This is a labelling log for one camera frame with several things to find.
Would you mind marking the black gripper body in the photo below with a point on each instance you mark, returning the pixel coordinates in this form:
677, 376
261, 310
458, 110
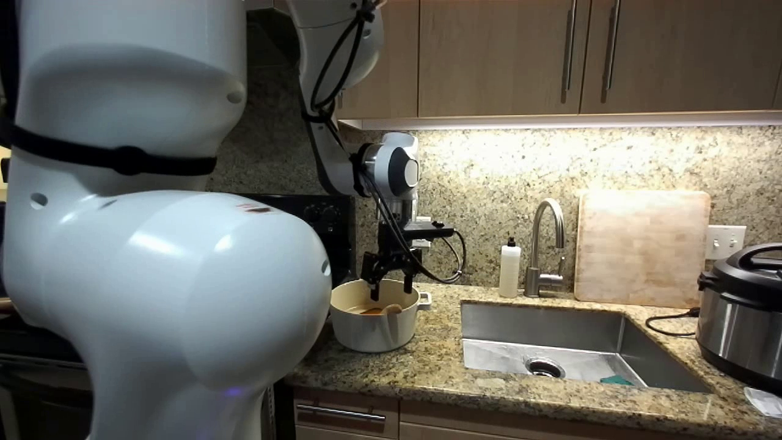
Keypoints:
393, 264

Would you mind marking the wooden spoon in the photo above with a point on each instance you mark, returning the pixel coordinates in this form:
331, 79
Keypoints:
375, 310

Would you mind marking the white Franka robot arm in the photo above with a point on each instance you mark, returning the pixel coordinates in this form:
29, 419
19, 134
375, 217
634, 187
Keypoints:
161, 284

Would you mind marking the white cooking pot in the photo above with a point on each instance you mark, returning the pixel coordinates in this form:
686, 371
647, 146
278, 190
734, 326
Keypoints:
375, 331

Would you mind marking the black electric stove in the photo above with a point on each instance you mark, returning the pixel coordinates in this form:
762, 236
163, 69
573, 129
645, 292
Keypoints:
325, 227

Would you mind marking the white soap bottle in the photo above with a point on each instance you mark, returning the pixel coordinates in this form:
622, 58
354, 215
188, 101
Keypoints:
508, 270

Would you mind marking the metal kitchen faucet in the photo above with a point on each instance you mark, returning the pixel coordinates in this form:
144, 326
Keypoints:
543, 281

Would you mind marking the wooden sink base cabinet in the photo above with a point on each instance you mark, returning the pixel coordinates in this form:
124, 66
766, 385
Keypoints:
424, 429

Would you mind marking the stainless steel sink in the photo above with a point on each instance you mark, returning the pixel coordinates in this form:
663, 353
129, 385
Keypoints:
563, 343

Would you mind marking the teal sponge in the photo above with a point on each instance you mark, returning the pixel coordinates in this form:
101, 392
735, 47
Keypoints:
618, 379

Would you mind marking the wooden cutting board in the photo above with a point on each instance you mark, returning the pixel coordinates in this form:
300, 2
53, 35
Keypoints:
644, 247

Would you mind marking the steel electric pressure cooker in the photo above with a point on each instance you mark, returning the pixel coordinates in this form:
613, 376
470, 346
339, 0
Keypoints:
746, 317

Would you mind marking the white paper scrap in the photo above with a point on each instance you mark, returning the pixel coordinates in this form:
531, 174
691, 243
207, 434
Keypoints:
766, 402

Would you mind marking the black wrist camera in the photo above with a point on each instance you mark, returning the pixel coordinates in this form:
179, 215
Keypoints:
428, 232

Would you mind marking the white wall outlet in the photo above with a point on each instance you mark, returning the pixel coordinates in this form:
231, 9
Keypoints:
723, 243

